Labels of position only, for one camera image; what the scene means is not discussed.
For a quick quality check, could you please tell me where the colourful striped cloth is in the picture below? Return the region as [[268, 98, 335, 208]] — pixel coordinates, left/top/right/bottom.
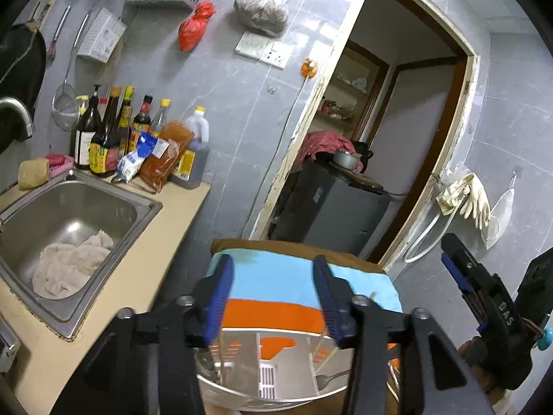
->
[[206, 239, 404, 415]]

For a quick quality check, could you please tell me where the black wok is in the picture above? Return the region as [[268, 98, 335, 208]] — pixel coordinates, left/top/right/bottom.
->
[[0, 24, 47, 152]]

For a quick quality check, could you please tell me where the dark wooden board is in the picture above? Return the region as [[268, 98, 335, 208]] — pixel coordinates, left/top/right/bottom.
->
[[328, 162, 385, 195]]

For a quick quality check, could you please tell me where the small steel pot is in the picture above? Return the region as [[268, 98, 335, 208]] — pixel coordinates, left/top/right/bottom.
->
[[332, 150, 360, 169]]

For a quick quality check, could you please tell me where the green bottle with yellow pump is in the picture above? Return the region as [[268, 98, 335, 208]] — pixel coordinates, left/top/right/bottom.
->
[[70, 95, 89, 156]]

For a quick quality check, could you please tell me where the beige kitchen counter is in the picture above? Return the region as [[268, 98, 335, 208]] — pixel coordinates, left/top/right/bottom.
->
[[0, 173, 212, 415]]

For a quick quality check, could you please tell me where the pink cloth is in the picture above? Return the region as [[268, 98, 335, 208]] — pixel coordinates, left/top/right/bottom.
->
[[298, 130, 361, 169]]

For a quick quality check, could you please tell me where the white dishcloth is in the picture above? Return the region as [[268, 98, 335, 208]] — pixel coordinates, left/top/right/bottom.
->
[[32, 230, 115, 299]]

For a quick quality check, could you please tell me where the black bag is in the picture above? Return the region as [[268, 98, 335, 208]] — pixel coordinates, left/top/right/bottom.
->
[[352, 140, 374, 174]]

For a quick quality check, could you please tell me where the orange spice packet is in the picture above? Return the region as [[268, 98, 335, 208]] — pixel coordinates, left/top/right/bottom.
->
[[139, 121, 195, 193]]

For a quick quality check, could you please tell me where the white wall switch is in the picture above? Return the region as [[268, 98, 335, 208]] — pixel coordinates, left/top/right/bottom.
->
[[234, 31, 271, 59]]

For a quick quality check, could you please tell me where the cream rubber glove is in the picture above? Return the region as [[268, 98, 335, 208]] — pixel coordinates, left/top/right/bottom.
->
[[458, 173, 491, 230], [436, 172, 469, 217]]

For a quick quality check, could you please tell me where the clear bottle with yellow cap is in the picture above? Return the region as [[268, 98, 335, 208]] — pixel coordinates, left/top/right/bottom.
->
[[149, 99, 171, 139]]

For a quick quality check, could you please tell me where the grey cabinet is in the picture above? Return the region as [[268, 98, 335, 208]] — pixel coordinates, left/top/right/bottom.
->
[[272, 162, 396, 258]]

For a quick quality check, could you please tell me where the stainless steel sink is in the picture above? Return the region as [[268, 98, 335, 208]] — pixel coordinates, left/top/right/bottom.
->
[[0, 168, 164, 339]]

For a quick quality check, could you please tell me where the white plastic utensil caddy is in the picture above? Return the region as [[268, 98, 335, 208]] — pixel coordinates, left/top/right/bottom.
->
[[194, 326, 398, 411]]

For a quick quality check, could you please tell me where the steel mesh strainer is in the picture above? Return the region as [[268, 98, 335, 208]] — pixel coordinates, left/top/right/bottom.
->
[[52, 11, 92, 131]]

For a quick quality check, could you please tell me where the blue and white packet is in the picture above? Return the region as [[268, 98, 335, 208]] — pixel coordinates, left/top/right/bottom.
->
[[116, 131, 168, 182]]

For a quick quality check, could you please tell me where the red plastic bag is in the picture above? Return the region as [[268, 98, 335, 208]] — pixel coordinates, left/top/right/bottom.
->
[[178, 1, 215, 52]]

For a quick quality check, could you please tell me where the dark bottle with red cap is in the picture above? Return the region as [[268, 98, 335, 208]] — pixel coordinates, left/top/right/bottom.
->
[[130, 95, 154, 152]]

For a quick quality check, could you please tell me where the black electric cooker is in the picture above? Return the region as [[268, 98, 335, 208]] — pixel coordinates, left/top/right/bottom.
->
[[0, 311, 20, 372]]

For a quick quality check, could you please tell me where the curved steel faucet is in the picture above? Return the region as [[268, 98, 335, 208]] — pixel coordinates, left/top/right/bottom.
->
[[0, 97, 36, 141]]

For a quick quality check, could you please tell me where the large dark oil jug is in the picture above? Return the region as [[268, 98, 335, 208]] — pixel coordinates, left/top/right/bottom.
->
[[170, 106, 212, 190]]

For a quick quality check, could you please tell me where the wooden shelf unit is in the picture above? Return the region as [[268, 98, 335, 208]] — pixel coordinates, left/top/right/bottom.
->
[[317, 41, 392, 139]]

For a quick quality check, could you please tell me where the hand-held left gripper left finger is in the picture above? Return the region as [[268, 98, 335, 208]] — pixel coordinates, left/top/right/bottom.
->
[[49, 254, 236, 415]]

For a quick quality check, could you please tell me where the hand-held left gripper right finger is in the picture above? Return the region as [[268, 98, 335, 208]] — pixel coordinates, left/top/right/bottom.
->
[[312, 254, 495, 415]]

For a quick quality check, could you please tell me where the dark soy sauce bottle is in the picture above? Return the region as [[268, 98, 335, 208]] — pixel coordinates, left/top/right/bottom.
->
[[90, 86, 122, 177]]

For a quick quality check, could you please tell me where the clear bag of dried goods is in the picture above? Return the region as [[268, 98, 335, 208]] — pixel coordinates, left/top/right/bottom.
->
[[234, 0, 301, 37]]

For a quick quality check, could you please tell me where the worn white door frame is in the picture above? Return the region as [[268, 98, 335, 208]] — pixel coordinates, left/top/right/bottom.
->
[[251, 0, 491, 273]]

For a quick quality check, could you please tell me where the steel fork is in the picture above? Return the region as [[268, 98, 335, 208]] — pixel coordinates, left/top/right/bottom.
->
[[315, 372, 350, 392]]

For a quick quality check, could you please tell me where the white hose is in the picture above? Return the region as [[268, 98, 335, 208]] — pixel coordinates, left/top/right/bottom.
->
[[404, 214, 454, 264]]

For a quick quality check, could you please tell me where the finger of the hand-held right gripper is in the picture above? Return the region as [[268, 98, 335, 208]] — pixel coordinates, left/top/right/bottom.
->
[[441, 233, 491, 299]]

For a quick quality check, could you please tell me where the yellow sponge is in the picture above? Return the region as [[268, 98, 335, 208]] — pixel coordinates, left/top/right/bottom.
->
[[18, 158, 50, 190]]

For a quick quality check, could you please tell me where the person's right hand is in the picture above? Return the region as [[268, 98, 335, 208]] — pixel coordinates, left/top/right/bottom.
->
[[457, 337, 513, 415]]

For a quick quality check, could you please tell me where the brown pump bottle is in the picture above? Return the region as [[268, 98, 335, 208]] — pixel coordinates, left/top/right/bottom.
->
[[73, 84, 103, 170]]

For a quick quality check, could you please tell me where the white mesh bag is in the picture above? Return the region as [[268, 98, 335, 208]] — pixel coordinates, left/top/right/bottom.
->
[[481, 173, 517, 249]]

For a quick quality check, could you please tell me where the dark bottle with yellow label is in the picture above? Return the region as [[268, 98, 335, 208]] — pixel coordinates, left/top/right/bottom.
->
[[116, 85, 135, 156]]

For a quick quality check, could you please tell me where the hanging steel utensil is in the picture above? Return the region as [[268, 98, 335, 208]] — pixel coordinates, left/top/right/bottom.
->
[[48, 3, 75, 60]]

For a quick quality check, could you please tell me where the small white hanging basket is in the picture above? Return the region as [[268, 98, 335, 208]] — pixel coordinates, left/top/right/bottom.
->
[[78, 7, 127, 62]]

